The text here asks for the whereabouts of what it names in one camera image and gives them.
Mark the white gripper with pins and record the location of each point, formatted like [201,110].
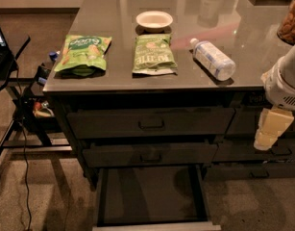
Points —
[279,89]

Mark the green rice chip bag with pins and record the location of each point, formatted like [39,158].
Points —
[83,55]

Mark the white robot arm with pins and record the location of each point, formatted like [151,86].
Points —
[288,70]

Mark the middle right drawer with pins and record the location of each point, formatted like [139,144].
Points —
[244,151]

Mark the top right drawer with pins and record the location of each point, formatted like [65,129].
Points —
[245,123]

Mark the bottom right drawer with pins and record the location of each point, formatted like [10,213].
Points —
[250,171]

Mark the top left drawer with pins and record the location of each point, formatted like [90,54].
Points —
[96,124]

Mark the green kettle chip bag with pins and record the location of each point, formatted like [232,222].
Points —
[153,55]

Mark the middle left drawer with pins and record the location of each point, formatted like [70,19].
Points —
[149,154]

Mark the open bottom drawer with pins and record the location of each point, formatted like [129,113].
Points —
[152,199]

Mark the clear plastic water bottle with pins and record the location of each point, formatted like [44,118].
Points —
[219,65]

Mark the dark cabinet counter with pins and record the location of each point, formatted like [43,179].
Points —
[245,32]

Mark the white paper bowl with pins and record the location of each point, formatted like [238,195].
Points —
[154,21]

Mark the blue capped bottle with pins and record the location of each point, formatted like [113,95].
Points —
[53,55]

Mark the colourful items on shelf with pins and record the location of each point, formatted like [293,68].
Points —
[41,109]

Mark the black device with screen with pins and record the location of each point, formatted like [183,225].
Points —
[42,75]

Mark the black side desk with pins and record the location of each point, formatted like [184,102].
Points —
[25,130]

